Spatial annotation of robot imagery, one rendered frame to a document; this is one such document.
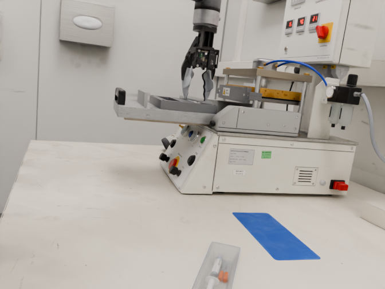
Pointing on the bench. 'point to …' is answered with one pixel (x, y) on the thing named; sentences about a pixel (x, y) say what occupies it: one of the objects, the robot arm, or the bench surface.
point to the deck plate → (288, 137)
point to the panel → (188, 149)
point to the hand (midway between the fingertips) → (195, 95)
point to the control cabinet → (327, 49)
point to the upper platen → (285, 97)
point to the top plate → (267, 70)
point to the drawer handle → (120, 96)
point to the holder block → (181, 105)
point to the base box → (271, 167)
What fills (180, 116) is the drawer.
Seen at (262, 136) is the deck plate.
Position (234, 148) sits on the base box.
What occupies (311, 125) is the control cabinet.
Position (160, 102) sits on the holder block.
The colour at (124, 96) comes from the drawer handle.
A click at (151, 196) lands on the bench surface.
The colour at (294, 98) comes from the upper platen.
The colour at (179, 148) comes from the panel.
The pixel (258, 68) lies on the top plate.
